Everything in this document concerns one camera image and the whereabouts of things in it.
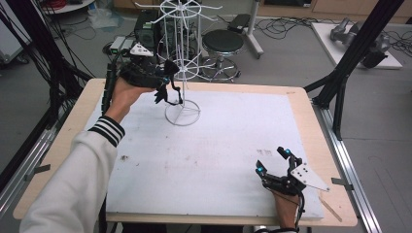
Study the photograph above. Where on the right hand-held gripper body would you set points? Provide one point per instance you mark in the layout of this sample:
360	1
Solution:
307	177

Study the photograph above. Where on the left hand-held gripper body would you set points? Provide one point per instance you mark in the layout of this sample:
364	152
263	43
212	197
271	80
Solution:
139	73

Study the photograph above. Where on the black bow tie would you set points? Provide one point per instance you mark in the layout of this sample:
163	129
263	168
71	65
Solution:
171	68
161	95

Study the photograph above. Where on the person's left hand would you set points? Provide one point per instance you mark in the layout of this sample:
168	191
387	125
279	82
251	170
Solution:
124	97

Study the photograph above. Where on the person's right hand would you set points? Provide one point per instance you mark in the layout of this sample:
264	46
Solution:
285	208

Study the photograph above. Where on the white power supply box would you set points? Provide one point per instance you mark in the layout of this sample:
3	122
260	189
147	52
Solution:
117	43
128	43

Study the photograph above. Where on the grey metal clip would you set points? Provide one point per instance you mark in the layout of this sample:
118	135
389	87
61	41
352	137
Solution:
342	183
37	171

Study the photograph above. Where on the wooden stick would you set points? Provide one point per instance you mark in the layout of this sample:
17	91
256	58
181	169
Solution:
330	208

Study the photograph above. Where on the black computer tower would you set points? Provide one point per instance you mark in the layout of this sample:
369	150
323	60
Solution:
145	32

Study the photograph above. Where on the white foam board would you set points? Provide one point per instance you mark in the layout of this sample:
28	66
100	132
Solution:
210	161

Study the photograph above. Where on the clear plastic bag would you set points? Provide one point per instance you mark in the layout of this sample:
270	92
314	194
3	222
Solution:
105	17

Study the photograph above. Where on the black round stool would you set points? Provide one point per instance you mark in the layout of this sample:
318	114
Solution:
223	42

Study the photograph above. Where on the black flat box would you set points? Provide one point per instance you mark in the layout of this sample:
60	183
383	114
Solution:
239	23

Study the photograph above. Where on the round white table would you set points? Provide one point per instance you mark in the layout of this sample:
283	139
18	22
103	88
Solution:
68	7

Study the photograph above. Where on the white platform board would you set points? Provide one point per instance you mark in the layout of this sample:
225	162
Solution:
330	48

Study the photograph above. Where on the aluminium rail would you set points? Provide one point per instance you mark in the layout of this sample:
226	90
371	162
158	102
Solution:
29	155
350	168

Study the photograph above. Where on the white stand post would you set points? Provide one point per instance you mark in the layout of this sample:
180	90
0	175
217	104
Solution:
252	32

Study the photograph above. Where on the black metal frame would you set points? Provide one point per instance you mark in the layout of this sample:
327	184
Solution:
350	61
42	48

